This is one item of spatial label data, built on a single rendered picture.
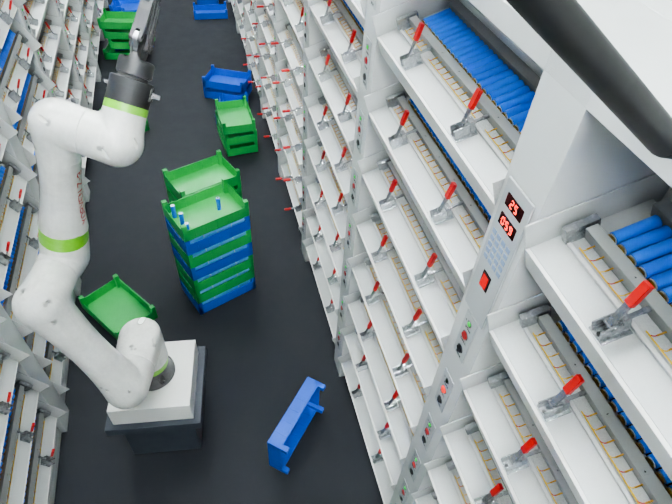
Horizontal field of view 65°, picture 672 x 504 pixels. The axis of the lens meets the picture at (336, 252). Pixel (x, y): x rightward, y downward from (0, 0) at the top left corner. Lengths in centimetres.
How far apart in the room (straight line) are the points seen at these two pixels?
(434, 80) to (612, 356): 65
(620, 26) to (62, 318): 130
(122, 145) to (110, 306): 157
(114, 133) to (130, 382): 77
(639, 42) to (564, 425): 52
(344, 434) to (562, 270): 158
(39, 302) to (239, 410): 108
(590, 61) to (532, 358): 62
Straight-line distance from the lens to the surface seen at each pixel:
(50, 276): 149
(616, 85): 39
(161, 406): 191
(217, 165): 272
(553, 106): 72
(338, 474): 216
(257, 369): 237
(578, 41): 35
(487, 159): 93
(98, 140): 123
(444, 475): 143
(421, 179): 118
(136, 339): 177
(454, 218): 109
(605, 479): 85
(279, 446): 198
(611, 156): 75
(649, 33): 82
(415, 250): 129
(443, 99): 107
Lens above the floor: 201
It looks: 46 degrees down
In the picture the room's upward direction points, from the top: 4 degrees clockwise
